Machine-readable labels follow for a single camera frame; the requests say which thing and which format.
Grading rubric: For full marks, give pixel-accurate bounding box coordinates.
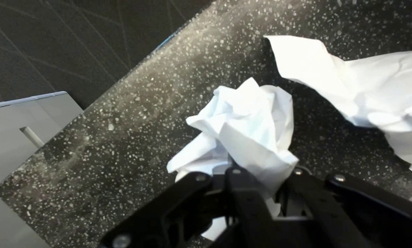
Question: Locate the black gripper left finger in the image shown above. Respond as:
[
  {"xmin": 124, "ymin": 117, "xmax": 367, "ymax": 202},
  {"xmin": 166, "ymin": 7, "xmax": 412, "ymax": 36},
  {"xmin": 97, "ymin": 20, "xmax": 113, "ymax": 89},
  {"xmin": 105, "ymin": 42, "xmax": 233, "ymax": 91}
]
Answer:
[{"xmin": 97, "ymin": 165, "xmax": 280, "ymax": 248}]

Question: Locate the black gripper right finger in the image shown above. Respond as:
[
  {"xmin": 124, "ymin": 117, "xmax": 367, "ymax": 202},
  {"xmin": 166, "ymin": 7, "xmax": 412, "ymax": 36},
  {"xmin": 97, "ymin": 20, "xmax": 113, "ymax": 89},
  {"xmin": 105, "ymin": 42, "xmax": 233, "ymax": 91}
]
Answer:
[{"xmin": 279, "ymin": 165, "xmax": 412, "ymax": 248}]

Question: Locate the white paper piece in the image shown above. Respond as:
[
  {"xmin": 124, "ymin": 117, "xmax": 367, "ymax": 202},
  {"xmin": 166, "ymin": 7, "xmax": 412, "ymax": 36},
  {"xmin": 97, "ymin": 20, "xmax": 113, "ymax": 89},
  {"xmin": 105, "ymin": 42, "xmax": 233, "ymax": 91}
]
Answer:
[
  {"xmin": 265, "ymin": 34, "xmax": 412, "ymax": 180},
  {"xmin": 166, "ymin": 76, "xmax": 301, "ymax": 242}
]

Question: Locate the grey printer side tray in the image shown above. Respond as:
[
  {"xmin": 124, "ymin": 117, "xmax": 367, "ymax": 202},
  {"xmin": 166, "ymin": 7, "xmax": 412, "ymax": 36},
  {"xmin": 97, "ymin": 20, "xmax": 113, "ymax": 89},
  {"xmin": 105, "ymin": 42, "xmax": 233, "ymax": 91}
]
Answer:
[{"xmin": 0, "ymin": 89, "xmax": 86, "ymax": 248}]

